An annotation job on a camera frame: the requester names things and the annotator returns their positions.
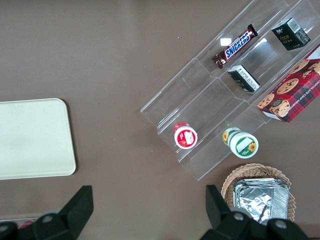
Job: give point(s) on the clear acrylic stepped display stand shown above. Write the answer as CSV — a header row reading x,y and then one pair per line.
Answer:
x,y
200,100

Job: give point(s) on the light wicker basket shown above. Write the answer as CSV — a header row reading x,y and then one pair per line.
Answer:
x,y
250,171

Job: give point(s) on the Snickers chocolate bar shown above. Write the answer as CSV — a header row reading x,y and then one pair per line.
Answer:
x,y
235,46

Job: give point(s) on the black Face carton box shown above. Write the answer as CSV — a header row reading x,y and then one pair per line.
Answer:
x,y
287,37

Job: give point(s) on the green sunflower lid jar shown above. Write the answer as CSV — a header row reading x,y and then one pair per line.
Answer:
x,y
243,146

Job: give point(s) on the silver foil packets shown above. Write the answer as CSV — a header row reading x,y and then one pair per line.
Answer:
x,y
260,200

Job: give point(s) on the small black box white label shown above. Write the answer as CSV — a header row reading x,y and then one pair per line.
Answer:
x,y
243,78

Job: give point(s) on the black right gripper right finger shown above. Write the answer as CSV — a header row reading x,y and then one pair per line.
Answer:
x,y
220,217

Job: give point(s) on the cream rectangular plastic tray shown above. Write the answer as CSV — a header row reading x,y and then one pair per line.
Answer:
x,y
32,140

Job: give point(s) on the red chocolate chip cookie box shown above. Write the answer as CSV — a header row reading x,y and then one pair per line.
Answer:
x,y
292,92

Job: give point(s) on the red lid small jar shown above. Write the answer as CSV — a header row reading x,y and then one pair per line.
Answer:
x,y
185,137

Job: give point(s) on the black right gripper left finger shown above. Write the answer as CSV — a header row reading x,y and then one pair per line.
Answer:
x,y
72,215

